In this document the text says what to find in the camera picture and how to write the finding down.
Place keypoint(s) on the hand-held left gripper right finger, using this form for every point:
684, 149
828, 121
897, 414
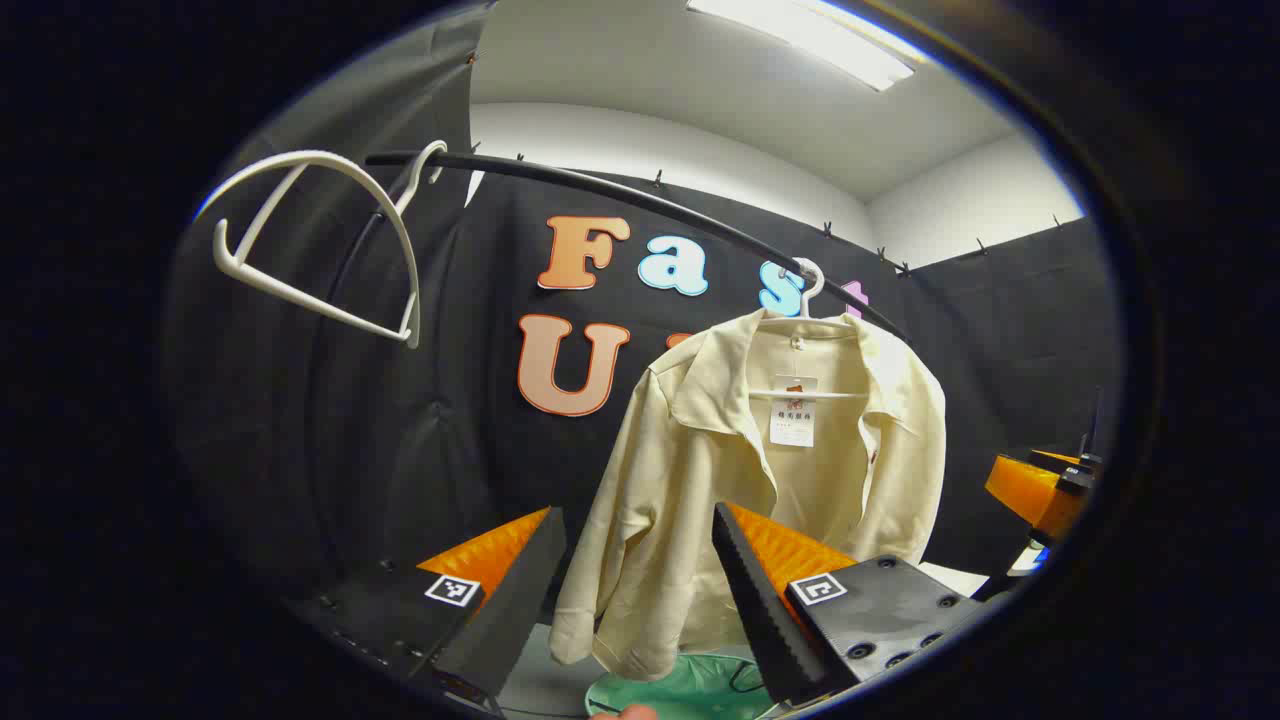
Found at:
760, 610

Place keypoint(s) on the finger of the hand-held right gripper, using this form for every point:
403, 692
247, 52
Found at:
1030, 490

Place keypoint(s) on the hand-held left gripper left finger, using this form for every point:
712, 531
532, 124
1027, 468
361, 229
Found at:
515, 610

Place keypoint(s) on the green laundry hamper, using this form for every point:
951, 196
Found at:
690, 685

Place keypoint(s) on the cream collared shirt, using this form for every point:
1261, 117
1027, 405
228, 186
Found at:
680, 480

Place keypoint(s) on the white plastic clothes hanger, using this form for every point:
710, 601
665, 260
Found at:
320, 156
812, 298

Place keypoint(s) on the white device with blue screen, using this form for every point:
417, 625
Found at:
1030, 558

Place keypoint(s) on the white cabinet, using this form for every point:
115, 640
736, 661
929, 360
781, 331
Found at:
955, 580

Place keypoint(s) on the white paper garment tag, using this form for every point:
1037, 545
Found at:
793, 425

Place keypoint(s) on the black backdrop cloth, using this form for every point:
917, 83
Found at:
400, 430

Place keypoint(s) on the ceiling light panel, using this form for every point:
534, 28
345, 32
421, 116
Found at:
830, 45

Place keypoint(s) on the black clothes rack rail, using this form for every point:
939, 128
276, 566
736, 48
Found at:
600, 190

